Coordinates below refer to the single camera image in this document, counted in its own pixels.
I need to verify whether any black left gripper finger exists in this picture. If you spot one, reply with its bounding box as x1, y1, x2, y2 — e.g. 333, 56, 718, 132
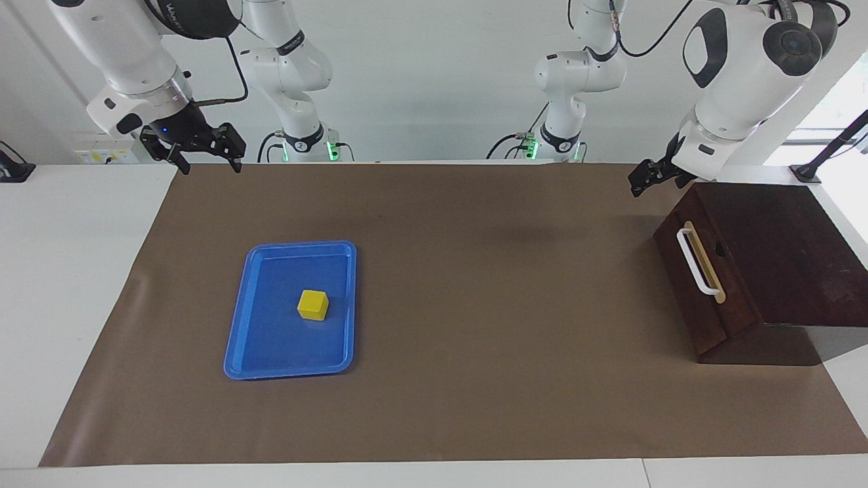
207, 122, 247, 174
140, 132, 191, 176

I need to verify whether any wooden drawer with white handle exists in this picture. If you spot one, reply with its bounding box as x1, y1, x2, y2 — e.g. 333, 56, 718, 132
653, 186, 764, 360

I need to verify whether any yellow cube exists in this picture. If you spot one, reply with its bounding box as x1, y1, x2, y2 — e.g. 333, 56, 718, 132
297, 289, 330, 322

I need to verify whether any dark wooden drawer cabinet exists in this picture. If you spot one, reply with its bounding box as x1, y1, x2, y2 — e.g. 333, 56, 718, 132
653, 182, 868, 367

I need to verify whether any black table clamp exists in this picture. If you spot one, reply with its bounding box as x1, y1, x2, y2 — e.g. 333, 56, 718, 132
0, 141, 36, 184

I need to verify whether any blue plastic tray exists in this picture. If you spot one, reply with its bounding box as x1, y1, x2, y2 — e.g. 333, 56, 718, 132
223, 241, 358, 380

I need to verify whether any brown table mat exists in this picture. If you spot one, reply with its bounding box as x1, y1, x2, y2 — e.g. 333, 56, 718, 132
39, 163, 868, 468

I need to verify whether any white wall socket box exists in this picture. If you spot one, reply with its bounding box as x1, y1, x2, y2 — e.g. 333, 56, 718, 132
73, 132, 141, 165

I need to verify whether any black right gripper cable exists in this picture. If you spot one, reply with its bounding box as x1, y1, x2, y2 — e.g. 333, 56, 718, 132
190, 34, 249, 106

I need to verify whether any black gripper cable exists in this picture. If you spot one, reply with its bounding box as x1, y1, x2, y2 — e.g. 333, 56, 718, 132
190, 34, 249, 106
609, 0, 694, 59

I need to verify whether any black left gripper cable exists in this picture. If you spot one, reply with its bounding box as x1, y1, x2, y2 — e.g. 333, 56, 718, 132
609, 0, 694, 59

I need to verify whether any black left arm base cable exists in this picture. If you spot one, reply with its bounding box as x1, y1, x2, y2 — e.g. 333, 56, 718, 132
485, 102, 550, 161

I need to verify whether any black camera stand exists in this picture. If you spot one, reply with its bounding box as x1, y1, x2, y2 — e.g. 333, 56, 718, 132
790, 110, 868, 185

